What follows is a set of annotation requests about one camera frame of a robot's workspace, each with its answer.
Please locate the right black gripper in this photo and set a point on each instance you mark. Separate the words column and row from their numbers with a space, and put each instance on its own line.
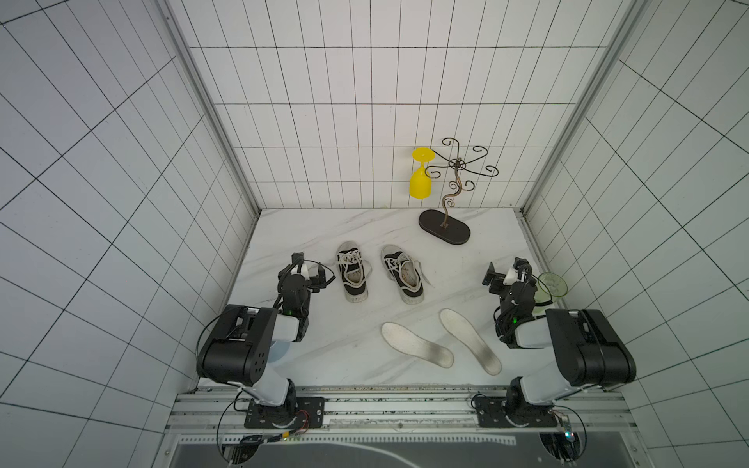
column 509, row 277

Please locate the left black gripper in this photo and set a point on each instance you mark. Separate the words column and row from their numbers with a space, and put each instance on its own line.
column 301, row 275

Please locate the black white sneaker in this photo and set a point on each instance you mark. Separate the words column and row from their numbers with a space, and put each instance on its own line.
column 406, row 272
column 353, row 270

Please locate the white insole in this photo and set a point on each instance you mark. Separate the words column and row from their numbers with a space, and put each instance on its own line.
column 462, row 330
column 406, row 342

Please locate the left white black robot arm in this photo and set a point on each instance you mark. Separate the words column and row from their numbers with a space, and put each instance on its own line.
column 237, row 351

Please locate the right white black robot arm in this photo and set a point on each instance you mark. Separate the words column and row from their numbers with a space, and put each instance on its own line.
column 587, row 350

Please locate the green transparent plastic cup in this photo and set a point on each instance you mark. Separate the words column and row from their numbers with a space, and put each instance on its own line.
column 549, row 288

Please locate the light blue ceramic mug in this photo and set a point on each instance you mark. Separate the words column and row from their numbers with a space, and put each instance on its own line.
column 278, row 350

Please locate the black metal glass rack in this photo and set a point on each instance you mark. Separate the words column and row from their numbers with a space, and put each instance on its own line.
column 440, row 223

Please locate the yellow plastic wine glass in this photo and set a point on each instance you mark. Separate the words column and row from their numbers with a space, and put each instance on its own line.
column 420, row 182

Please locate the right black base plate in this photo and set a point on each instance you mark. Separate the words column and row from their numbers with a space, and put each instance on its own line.
column 495, row 412

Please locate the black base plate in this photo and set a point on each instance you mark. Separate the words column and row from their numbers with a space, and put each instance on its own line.
column 495, row 412
column 284, row 412

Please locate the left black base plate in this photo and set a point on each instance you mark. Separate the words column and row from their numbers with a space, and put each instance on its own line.
column 284, row 412

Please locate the aluminium rail frame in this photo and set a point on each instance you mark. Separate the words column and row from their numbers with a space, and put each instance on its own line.
column 388, row 414

